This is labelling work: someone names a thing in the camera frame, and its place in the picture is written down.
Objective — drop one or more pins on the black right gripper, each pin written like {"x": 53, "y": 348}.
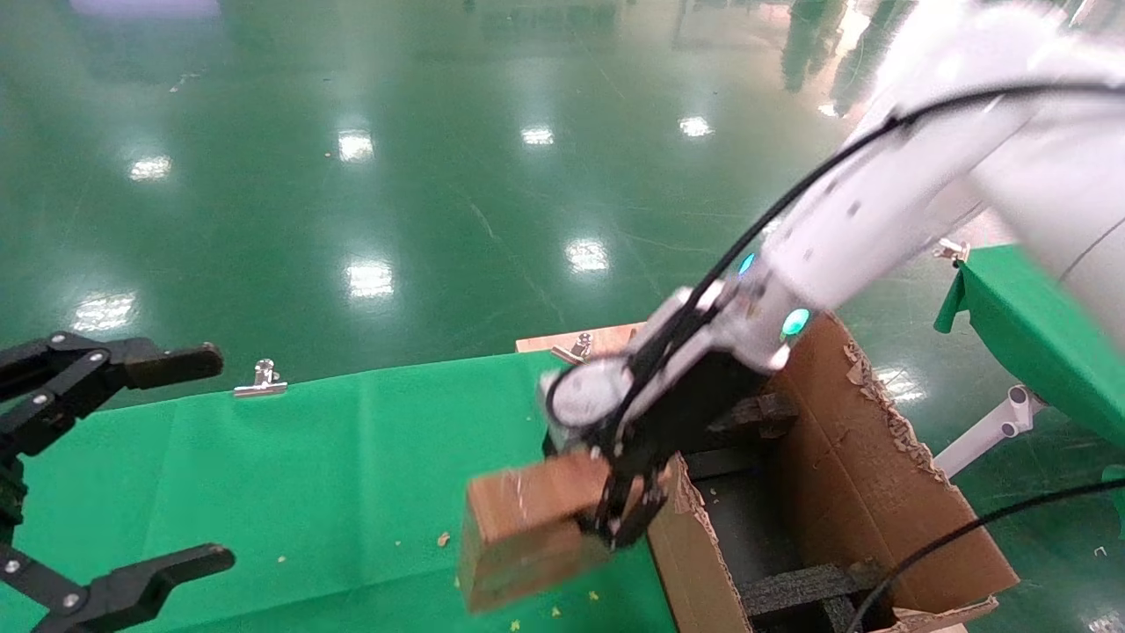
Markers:
{"x": 685, "y": 413}

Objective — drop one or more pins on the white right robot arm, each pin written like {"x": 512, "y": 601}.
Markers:
{"x": 879, "y": 211}

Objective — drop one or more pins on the white metal table leg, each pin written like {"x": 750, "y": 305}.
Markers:
{"x": 993, "y": 431}

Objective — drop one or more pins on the large open cardboard carton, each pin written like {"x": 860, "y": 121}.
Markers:
{"x": 844, "y": 475}

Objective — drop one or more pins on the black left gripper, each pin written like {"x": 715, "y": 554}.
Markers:
{"x": 7, "y": 492}

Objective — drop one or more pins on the silver metal binder clip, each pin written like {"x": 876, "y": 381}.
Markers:
{"x": 573, "y": 352}
{"x": 261, "y": 387}
{"x": 954, "y": 252}

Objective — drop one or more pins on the small brown cardboard box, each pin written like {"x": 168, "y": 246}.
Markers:
{"x": 527, "y": 527}

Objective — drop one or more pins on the light wooden board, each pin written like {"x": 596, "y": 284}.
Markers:
{"x": 606, "y": 338}

